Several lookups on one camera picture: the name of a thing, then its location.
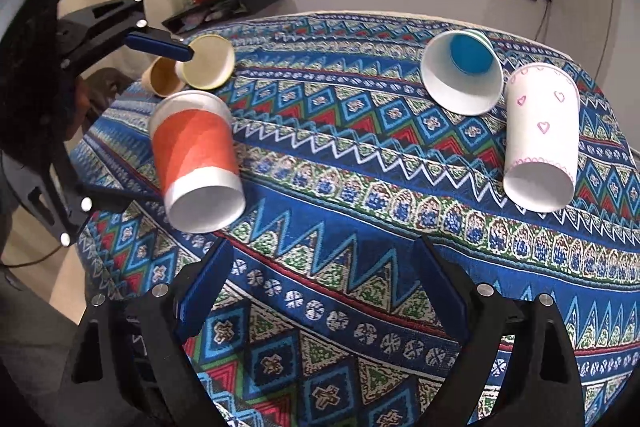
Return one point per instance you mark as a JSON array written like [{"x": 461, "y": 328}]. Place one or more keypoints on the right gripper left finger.
[{"x": 127, "y": 366}]

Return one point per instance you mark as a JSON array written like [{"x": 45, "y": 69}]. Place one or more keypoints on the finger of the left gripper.
[
  {"x": 85, "y": 201},
  {"x": 86, "y": 36}
]

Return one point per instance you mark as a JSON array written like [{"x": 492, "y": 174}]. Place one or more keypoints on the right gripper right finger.
[{"x": 541, "y": 386}]

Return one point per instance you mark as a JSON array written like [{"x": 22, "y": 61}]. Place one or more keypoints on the orange and white paper cup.
[{"x": 195, "y": 162}]

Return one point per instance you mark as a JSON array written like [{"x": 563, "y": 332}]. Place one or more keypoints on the brown kraft paper cup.
[{"x": 160, "y": 78}]

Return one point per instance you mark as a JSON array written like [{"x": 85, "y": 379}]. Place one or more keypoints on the white cup pink hearts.
[{"x": 542, "y": 137}]

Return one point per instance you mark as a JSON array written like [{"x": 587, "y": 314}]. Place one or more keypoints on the white cup green stripes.
[{"x": 461, "y": 72}]

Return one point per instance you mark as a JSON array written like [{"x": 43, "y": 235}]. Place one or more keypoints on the blue patterned tablecloth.
[{"x": 345, "y": 160}]

